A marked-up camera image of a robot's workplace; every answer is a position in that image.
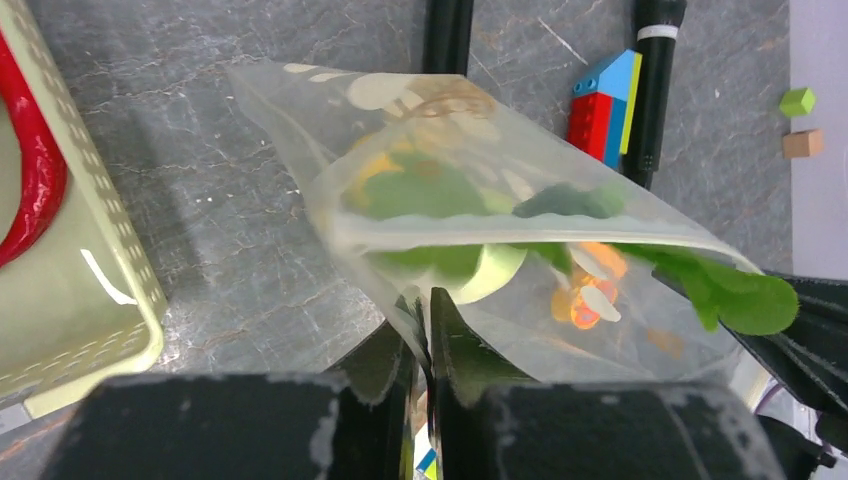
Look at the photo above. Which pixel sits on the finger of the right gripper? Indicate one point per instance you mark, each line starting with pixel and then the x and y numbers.
pixel 809 358

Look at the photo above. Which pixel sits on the yellow toy fruit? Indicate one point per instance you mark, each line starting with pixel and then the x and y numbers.
pixel 355 194

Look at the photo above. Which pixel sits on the clear dotted zip bag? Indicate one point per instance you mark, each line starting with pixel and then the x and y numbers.
pixel 314 114

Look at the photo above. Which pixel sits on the small green cube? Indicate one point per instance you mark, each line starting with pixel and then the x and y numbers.
pixel 797 102

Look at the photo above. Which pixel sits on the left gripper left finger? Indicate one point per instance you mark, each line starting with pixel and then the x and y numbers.
pixel 350 421

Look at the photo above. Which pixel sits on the white toy radish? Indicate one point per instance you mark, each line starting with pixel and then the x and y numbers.
pixel 497 265

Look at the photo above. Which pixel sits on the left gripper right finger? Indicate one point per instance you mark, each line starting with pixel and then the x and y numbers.
pixel 490 420

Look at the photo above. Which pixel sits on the small tan wooden cube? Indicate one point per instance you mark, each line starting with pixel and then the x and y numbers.
pixel 803 144

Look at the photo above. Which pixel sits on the red toy chili pepper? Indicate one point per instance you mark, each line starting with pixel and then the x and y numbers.
pixel 44 173

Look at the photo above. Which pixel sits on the pale green plastic basket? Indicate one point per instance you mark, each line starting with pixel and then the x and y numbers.
pixel 83 304

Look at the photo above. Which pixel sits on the orange yellow toy piece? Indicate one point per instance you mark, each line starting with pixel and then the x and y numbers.
pixel 589 293

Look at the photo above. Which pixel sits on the green leafy toy vegetable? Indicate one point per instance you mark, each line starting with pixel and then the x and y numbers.
pixel 747 303

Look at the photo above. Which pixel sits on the red blue toy block house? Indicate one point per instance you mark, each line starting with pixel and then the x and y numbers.
pixel 602 108

